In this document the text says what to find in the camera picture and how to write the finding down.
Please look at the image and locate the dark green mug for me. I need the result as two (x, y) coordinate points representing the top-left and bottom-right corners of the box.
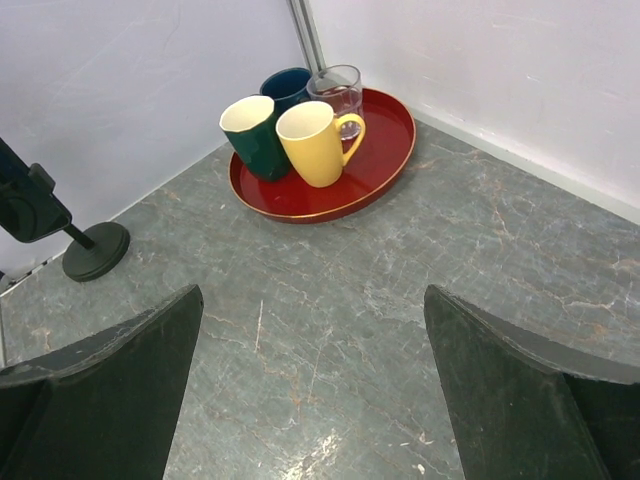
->
(219, 95), (291, 182)

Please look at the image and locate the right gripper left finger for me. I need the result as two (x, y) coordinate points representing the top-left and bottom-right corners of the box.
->
(1, 285), (203, 479)

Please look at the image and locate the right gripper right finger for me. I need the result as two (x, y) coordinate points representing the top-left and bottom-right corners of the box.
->
(424, 284), (639, 479)

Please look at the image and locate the clear drinking glass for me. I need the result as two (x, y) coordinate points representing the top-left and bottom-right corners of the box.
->
(305, 64), (364, 141)

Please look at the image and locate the yellow mug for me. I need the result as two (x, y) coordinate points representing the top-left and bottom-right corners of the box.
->
(276, 101), (366, 188)

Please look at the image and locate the blue mug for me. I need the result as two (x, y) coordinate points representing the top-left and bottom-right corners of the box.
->
(259, 67), (312, 116)

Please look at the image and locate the red round tray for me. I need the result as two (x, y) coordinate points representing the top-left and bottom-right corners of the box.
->
(229, 88), (417, 224)

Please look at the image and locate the black smartphone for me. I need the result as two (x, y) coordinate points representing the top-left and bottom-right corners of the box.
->
(1, 140), (72, 243)

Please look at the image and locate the black phone stand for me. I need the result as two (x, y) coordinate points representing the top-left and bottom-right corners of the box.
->
(28, 163), (131, 283)

